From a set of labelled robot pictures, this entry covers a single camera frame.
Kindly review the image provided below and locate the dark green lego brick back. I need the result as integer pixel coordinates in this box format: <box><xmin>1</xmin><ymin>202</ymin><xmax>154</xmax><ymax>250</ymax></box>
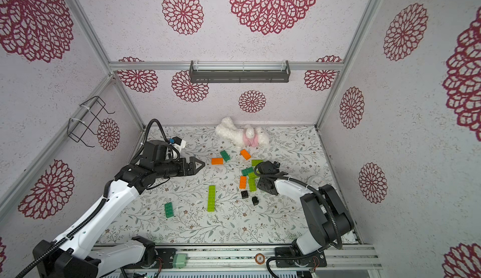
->
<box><xmin>220</xmin><ymin>150</ymin><xmax>230</xmax><ymax>162</ymax></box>

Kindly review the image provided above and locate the long lime green lego brick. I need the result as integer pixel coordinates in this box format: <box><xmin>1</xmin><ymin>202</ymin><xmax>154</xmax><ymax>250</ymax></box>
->
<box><xmin>207</xmin><ymin>185</ymin><xmax>216</xmax><ymax>212</ymax></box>

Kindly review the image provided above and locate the black wire wall rack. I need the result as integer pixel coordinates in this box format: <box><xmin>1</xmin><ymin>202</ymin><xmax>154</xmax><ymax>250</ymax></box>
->
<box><xmin>66</xmin><ymin>96</ymin><xmax>115</xmax><ymax>148</ymax></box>

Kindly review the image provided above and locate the lime lego brick back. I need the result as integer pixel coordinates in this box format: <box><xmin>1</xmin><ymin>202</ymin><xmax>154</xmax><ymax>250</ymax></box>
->
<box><xmin>251</xmin><ymin>160</ymin><xmax>263</xmax><ymax>166</ymax></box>

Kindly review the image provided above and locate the green connector block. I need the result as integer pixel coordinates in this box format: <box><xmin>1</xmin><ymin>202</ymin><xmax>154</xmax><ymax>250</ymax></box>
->
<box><xmin>172</xmin><ymin>254</ymin><xmax>187</xmax><ymax>269</ymax></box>

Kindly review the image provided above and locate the dark green lego brick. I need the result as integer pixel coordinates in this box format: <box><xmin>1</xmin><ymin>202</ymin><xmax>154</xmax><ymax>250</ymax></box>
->
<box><xmin>220</xmin><ymin>150</ymin><xmax>230</xmax><ymax>162</ymax></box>
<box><xmin>164</xmin><ymin>202</ymin><xmax>174</xmax><ymax>219</ymax></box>
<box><xmin>241</xmin><ymin>167</ymin><xmax>254</xmax><ymax>176</ymax></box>

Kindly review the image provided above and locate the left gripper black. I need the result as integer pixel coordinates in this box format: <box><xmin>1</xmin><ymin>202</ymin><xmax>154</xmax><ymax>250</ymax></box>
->
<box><xmin>155</xmin><ymin>156</ymin><xmax>205</xmax><ymax>180</ymax></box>

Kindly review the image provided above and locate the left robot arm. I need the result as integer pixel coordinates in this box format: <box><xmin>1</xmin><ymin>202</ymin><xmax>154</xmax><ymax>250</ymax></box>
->
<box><xmin>18</xmin><ymin>136</ymin><xmax>205</xmax><ymax>277</ymax></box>

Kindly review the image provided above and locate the metal base rail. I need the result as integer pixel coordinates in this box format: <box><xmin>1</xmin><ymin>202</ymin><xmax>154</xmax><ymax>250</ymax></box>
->
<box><xmin>89</xmin><ymin>243</ymin><xmax>383</xmax><ymax>278</ymax></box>

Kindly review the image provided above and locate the dark green lego brick front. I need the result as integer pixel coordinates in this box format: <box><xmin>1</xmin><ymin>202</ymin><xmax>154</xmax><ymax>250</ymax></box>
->
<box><xmin>164</xmin><ymin>202</ymin><xmax>174</xmax><ymax>219</ymax></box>

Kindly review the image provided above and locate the white pink plush toy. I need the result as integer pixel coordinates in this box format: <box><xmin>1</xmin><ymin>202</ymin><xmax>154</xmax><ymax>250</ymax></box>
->
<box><xmin>215</xmin><ymin>117</ymin><xmax>270</xmax><ymax>148</ymax></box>

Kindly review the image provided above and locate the black wall shelf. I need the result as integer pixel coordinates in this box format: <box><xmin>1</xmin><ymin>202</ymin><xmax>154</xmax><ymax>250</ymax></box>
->
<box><xmin>189</xmin><ymin>61</ymin><xmax>291</xmax><ymax>84</ymax></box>

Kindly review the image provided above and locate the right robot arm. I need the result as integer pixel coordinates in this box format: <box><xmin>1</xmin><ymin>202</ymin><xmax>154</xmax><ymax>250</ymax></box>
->
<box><xmin>254</xmin><ymin>161</ymin><xmax>354</xmax><ymax>256</ymax></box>

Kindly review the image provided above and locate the orange lego brick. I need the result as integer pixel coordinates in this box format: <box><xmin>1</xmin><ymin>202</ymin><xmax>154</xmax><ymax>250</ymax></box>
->
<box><xmin>240</xmin><ymin>149</ymin><xmax>251</xmax><ymax>160</ymax></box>
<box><xmin>211</xmin><ymin>158</ymin><xmax>224</xmax><ymax>165</ymax></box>
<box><xmin>239</xmin><ymin>176</ymin><xmax>248</xmax><ymax>190</ymax></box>

